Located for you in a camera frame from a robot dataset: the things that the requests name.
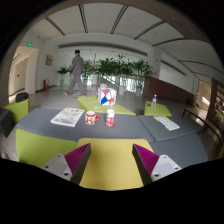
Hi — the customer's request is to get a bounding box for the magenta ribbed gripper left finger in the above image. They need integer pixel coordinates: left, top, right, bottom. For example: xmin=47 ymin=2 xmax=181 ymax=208
xmin=42 ymin=143 xmax=91 ymax=185

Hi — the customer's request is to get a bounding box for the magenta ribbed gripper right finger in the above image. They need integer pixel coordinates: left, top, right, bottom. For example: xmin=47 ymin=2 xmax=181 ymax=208
xmin=132 ymin=144 xmax=181 ymax=185

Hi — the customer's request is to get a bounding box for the clear water bottle red label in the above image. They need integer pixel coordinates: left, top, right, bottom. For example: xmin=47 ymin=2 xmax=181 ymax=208
xmin=106 ymin=106 xmax=115 ymax=123

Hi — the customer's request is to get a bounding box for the distant clear water bottle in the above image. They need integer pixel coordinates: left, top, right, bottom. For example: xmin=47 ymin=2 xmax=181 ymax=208
xmin=151 ymin=94 xmax=157 ymax=109

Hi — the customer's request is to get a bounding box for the yellow booklet on table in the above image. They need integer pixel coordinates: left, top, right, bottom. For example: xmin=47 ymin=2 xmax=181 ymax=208
xmin=154 ymin=116 xmax=180 ymax=131

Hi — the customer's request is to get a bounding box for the open magazine on table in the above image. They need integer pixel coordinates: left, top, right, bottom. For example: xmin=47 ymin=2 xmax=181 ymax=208
xmin=51 ymin=108 xmax=84 ymax=127

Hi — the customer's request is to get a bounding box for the red and white mug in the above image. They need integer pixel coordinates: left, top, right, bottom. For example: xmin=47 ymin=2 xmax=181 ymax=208
xmin=85 ymin=111 xmax=100 ymax=125

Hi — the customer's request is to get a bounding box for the red round coaster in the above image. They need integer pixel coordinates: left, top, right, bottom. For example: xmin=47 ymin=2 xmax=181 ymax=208
xmin=105 ymin=122 xmax=115 ymax=128

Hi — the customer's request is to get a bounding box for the small lime green table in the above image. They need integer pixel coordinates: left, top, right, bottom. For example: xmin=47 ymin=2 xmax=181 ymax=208
xmin=144 ymin=101 xmax=171 ymax=116

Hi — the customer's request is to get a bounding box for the lime green square table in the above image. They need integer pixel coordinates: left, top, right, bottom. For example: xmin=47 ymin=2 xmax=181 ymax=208
xmin=77 ymin=96 xmax=134 ymax=115

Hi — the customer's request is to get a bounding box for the wooden bench right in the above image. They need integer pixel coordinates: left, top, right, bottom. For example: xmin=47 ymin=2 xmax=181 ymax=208
xmin=182 ymin=108 xmax=224 ymax=143

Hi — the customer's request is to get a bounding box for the lime green chair left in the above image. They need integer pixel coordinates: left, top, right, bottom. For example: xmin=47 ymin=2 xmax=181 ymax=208
xmin=4 ymin=99 xmax=29 ymax=123

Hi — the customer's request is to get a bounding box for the red white blue polyhedron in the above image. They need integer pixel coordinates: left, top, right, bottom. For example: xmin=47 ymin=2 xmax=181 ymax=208
xmin=97 ymin=88 xmax=117 ymax=106

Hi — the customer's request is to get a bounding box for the black backpack on chair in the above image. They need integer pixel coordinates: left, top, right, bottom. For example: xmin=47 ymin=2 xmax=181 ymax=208
xmin=15 ymin=92 xmax=29 ymax=103

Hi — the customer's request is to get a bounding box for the red fire extinguisher box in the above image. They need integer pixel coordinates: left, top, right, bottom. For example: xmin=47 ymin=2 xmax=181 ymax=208
xmin=43 ymin=80 xmax=49 ymax=90

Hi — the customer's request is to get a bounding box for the wooden bookshelf right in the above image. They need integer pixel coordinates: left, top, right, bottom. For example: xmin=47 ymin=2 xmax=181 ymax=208
xmin=207 ymin=79 xmax=224 ymax=132

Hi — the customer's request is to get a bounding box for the man in grey suit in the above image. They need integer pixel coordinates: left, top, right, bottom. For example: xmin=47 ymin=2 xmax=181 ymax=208
xmin=64 ymin=50 xmax=86 ymax=96

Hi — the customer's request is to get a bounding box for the row of potted plants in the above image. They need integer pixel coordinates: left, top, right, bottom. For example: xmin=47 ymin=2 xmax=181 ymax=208
xmin=57 ymin=55 xmax=153 ymax=87

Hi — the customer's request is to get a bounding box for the framed picture on wall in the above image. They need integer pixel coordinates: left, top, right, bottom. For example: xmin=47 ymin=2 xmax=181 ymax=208
xmin=45 ymin=55 xmax=54 ymax=66

